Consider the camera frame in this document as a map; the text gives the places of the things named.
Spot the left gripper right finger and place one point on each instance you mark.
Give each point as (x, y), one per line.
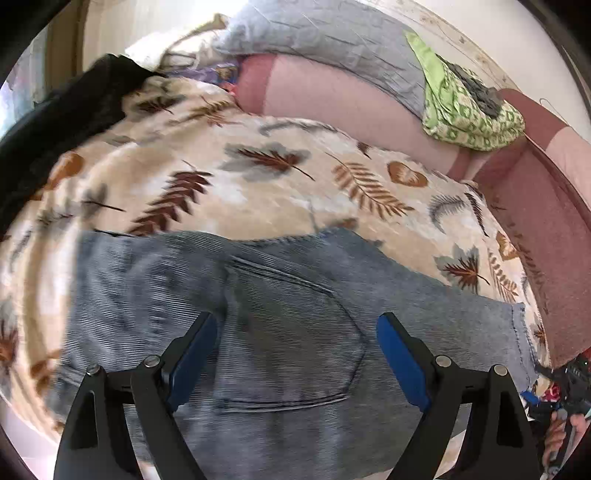
(498, 442)

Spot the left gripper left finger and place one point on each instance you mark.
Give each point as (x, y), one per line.
(96, 444)

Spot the grey denim pants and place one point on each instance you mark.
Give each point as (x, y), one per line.
(297, 387)

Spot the person right hand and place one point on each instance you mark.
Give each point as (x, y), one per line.
(556, 435)

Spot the pink sofa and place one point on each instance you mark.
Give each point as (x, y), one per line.
(538, 188)

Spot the green patterned folded blanket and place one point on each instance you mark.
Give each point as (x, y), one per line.
(451, 115)

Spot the dark grey cloth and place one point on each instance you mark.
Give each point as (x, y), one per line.
(487, 98)

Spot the leaf pattern beige blanket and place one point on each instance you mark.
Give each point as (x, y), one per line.
(186, 157)

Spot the black garment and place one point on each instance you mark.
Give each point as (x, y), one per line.
(89, 104)

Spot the purple patterned item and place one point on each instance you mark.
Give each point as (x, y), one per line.
(224, 75)

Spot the white patterned pillow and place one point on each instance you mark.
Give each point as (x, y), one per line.
(171, 50)

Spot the grey quilted blanket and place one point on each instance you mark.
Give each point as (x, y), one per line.
(348, 35)

